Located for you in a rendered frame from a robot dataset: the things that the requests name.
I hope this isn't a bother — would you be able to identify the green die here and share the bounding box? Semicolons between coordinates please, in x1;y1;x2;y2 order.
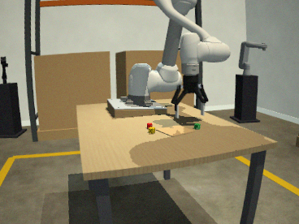
194;123;201;130

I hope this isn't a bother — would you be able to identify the tan flat mat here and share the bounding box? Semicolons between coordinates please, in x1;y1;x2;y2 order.
156;125;195;137

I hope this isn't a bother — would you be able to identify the yellow die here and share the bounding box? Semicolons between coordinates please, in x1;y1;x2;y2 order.
149;127;155;133

